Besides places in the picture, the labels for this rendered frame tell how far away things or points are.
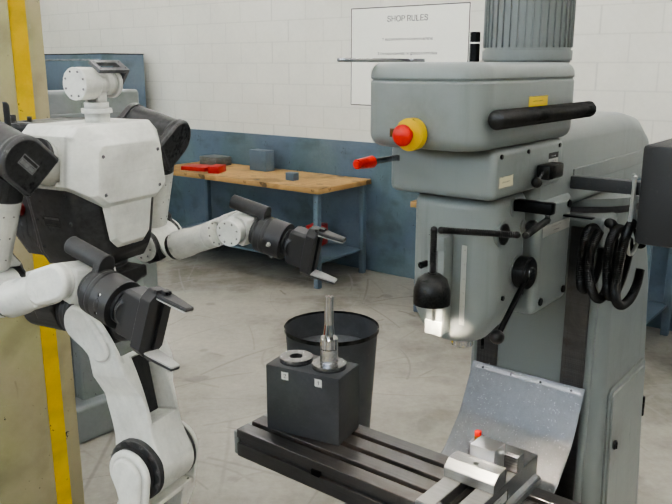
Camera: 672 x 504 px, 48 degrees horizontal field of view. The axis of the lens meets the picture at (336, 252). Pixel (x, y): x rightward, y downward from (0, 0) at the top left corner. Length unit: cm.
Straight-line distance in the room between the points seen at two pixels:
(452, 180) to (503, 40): 39
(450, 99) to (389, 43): 543
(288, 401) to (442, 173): 82
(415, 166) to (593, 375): 80
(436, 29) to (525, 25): 483
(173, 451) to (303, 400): 40
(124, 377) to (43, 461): 151
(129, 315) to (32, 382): 175
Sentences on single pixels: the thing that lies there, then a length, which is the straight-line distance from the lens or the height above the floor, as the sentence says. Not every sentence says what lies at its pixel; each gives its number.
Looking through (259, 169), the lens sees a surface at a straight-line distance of 742.
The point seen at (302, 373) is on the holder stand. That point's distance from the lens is 198.
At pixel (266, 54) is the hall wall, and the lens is 773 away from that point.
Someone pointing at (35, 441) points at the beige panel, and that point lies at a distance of 313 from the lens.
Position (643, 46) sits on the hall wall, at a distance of 587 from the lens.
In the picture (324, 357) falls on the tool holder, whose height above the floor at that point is 115.
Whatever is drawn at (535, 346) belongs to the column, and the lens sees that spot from 207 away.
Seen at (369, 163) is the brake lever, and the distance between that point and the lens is 147.
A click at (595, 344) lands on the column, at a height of 120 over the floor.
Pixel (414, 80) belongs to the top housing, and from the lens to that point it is 142.
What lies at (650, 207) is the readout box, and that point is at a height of 160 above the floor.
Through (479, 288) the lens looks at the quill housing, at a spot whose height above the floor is 144.
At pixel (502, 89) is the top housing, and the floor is 184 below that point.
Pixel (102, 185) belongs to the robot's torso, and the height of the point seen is 165.
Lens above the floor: 188
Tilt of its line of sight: 14 degrees down
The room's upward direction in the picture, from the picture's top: straight up
